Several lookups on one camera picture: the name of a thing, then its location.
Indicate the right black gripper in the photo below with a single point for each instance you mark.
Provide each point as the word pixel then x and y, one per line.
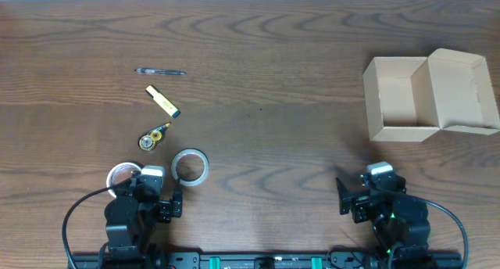
pixel 359 202

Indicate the brown cardboard box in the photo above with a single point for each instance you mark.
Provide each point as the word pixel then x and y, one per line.
pixel 408 99

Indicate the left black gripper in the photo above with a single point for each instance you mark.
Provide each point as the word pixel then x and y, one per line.
pixel 172 208

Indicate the yellow highlighter marker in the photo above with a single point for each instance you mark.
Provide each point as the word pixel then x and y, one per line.
pixel 159 98

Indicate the clear adhesive tape roll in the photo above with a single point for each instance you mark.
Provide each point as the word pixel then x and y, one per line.
pixel 190 167

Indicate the black mounting rail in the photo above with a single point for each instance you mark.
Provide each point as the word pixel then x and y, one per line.
pixel 333 260

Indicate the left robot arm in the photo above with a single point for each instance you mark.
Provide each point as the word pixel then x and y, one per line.
pixel 131 219

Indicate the white masking tape roll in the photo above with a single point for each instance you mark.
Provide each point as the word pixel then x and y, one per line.
pixel 122 172

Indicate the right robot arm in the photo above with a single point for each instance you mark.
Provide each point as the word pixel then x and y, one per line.
pixel 399 223

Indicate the black ballpoint pen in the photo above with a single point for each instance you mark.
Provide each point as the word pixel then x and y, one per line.
pixel 160 72

